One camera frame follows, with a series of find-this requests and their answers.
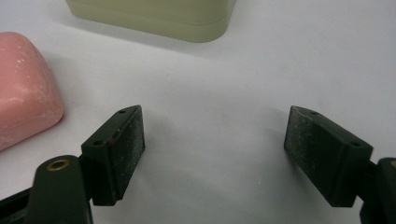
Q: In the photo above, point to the pale green soap box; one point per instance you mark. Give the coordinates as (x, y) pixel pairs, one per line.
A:
(155, 17)

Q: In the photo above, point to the pink soap bar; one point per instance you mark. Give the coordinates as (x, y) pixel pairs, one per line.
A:
(21, 90)

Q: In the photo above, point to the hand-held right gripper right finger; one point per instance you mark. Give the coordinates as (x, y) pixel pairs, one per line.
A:
(323, 155)

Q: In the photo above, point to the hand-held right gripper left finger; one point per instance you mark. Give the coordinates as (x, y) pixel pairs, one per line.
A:
(112, 158)

